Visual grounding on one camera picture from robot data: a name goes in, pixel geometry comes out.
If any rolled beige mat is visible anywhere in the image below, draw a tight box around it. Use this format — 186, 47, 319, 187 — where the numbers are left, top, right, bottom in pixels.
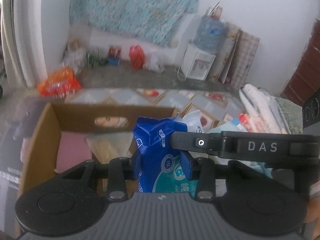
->
207, 22, 241, 82

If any blue wet wipes pack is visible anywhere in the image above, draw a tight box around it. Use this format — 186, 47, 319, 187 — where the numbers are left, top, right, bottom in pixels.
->
133, 116, 197, 196

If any pink knitted cloth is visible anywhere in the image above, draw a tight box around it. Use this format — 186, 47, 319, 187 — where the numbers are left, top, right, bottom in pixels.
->
55, 131, 92, 174

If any teal floral wall cloth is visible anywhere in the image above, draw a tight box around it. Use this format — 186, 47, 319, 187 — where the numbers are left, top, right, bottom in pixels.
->
69, 0, 199, 47

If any rolled checkered mat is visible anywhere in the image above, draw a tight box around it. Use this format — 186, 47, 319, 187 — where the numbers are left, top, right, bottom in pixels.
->
227, 31, 260, 90

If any white water dispenser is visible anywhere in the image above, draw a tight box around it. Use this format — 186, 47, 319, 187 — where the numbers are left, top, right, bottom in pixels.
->
180, 44, 216, 81

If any dark red wooden door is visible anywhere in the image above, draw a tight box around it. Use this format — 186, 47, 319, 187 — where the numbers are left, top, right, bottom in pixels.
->
281, 20, 320, 106

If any blue water jug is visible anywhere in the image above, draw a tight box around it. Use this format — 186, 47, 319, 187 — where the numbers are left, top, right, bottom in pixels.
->
193, 15, 227, 54

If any white plastic bag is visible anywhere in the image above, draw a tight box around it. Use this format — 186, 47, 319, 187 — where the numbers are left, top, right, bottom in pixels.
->
182, 109, 219, 133

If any brown cardboard box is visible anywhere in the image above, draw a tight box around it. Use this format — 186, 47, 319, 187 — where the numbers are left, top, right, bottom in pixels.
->
16, 102, 180, 239

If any person's right hand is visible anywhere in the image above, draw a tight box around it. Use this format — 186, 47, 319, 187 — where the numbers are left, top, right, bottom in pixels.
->
305, 182, 319, 231

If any red plastic bag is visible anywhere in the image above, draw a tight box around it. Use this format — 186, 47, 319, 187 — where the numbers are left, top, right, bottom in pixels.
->
129, 45, 145, 70

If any green patterned pillow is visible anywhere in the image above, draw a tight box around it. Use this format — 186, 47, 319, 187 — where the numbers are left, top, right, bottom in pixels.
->
274, 96, 303, 134

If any orange snack bag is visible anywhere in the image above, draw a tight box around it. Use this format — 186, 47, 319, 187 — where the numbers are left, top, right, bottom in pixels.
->
37, 66, 82, 98

